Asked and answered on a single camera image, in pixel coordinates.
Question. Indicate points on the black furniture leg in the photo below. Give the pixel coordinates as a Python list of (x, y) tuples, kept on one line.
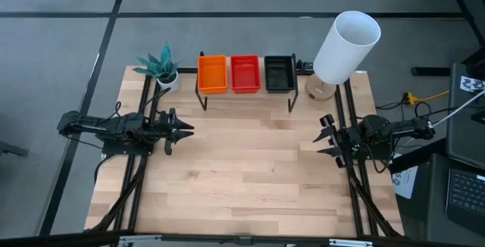
[(11, 149)]

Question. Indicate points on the orange plastic basket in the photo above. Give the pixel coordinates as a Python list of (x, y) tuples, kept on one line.
[(212, 76)]

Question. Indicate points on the black plastic basket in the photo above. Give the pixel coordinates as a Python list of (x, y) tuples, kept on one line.
[(279, 78)]

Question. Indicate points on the teal green succulent plant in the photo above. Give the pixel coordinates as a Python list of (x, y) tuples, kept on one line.
[(164, 63)]

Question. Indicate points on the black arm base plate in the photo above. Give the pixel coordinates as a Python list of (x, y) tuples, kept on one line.
[(380, 153), (129, 149)]

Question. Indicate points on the black keyboard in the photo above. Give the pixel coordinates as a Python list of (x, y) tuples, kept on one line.
[(468, 194)]

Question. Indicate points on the black aluminium frame rails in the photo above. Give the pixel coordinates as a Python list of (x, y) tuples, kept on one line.
[(340, 105), (128, 162)]

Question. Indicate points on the silver aluminium profile bar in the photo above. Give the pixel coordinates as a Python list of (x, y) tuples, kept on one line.
[(341, 243)]

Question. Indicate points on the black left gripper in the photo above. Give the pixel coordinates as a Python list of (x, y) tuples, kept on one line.
[(167, 129)]

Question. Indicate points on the black table foot bar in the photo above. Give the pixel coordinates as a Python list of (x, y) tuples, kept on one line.
[(432, 71)]

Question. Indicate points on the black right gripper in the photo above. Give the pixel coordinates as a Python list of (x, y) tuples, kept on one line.
[(346, 141)]

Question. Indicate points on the table lamp white shade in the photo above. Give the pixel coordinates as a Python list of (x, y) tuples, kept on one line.
[(345, 50)]

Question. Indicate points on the black aluminium cross rail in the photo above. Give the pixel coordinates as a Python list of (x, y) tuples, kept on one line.
[(188, 70)]

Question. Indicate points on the white printed paper sheet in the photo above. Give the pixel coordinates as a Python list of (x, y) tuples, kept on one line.
[(407, 182)]

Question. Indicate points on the black desk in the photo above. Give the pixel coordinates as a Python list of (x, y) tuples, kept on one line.
[(435, 201)]

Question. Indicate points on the white plant pot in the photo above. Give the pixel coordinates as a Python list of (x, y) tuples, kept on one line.
[(172, 86)]

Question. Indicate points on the black and white tag sheet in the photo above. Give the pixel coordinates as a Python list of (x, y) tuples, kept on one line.
[(471, 84)]

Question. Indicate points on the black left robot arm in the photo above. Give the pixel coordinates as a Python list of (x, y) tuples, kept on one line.
[(113, 126)]

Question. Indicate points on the black rig crossbar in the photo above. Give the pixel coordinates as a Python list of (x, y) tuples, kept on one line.
[(57, 241)]

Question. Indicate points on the wooden shelf black metal frame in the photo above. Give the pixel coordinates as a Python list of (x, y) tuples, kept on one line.
[(262, 95)]

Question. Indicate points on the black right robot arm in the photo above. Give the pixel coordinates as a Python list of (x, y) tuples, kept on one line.
[(401, 127)]

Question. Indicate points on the red plastic basket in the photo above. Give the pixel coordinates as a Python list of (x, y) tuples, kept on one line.
[(245, 76)]

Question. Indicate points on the black power adapter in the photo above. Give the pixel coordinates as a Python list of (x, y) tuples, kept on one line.
[(305, 66)]

